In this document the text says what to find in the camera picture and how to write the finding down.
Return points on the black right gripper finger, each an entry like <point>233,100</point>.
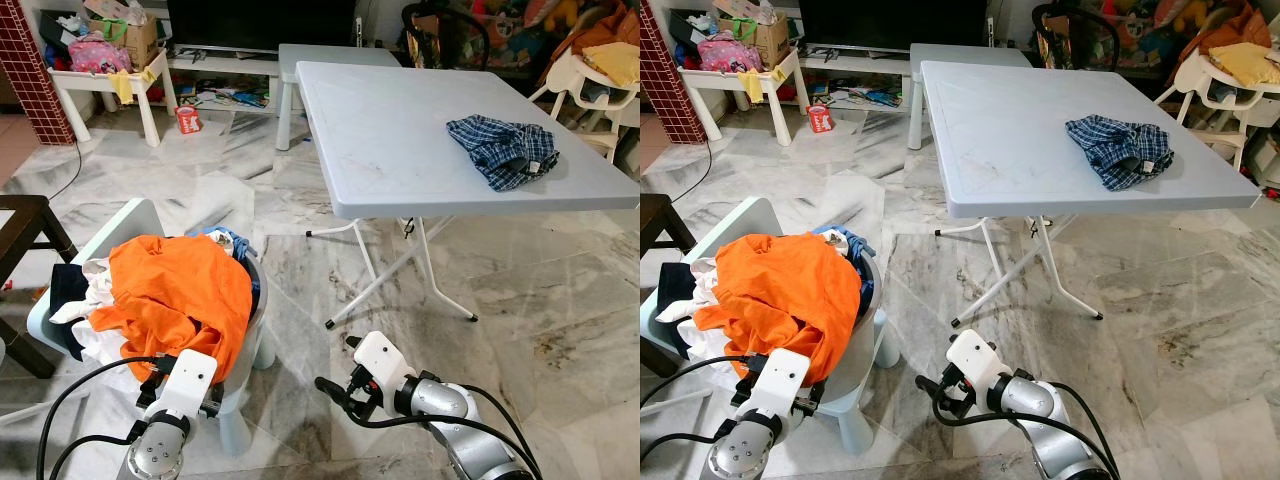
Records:
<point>330,390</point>
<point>930,388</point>

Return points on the orange shirt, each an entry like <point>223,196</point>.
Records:
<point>790,300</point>
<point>175,300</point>

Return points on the blue plaid shorts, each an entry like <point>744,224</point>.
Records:
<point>1120,150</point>
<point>500,150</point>

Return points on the blue garment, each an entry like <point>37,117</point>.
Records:
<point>240,245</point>
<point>850,245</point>

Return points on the navy garment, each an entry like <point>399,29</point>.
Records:
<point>680,285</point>
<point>68,290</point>

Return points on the pale blue plastic chair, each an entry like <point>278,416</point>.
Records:
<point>135,218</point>
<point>758,218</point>

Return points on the dark wooden stool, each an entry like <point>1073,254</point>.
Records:
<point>655,215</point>
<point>20,215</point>

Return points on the pale blue folding table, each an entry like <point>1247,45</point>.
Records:
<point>1020,140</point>
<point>400,140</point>

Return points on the red tin can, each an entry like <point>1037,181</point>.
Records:
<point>820,119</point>
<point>188,120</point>

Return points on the yellow hanging cloth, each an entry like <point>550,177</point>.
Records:
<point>122,88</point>
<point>752,88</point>

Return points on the white side table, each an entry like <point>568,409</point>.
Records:
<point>730,85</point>
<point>100,85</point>

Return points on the white television shelf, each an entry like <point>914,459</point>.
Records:
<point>860,62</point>
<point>230,65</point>

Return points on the small pale blue table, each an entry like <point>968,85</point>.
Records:
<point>960,55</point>
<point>335,55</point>

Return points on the black stroller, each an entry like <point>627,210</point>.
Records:
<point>440,40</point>
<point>1070,40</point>

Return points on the pink bag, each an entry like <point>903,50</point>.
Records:
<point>728,55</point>
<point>98,55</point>

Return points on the red tiled pillar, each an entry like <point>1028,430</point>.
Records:
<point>665,70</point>
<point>30,70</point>

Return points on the cardboard box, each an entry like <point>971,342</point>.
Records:
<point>770,42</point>
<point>135,42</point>

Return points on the black television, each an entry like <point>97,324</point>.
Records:
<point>260,25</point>
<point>890,22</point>

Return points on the white baby high chair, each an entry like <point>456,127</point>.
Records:
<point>1215,90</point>
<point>585,75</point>

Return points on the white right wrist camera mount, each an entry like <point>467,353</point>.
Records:
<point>380,358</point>
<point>975,358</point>

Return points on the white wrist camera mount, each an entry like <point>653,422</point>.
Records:
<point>380,358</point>
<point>782,380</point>
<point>190,380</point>
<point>975,358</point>

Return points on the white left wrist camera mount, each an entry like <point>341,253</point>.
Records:
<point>782,380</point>
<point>190,380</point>

